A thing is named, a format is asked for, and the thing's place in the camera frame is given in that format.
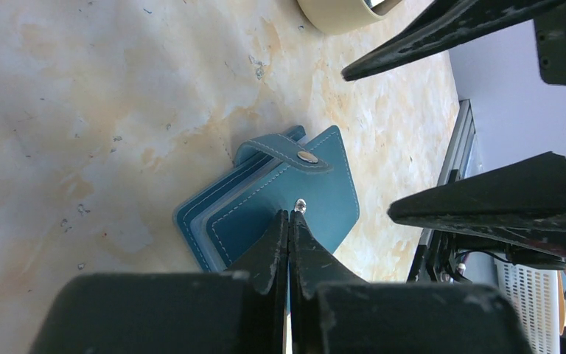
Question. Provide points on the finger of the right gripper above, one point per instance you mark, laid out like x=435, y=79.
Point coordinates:
x=523, y=204

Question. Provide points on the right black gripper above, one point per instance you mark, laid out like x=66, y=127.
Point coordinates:
x=445, y=24

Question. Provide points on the blue leather card holder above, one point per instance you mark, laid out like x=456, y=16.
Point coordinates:
x=273, y=172

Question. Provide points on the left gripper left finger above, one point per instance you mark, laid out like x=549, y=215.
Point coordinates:
x=261, y=326

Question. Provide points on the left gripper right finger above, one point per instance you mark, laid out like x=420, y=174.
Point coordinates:
x=313, y=271

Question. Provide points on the white slotted cable duct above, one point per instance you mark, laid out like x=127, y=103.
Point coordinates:
x=538, y=298

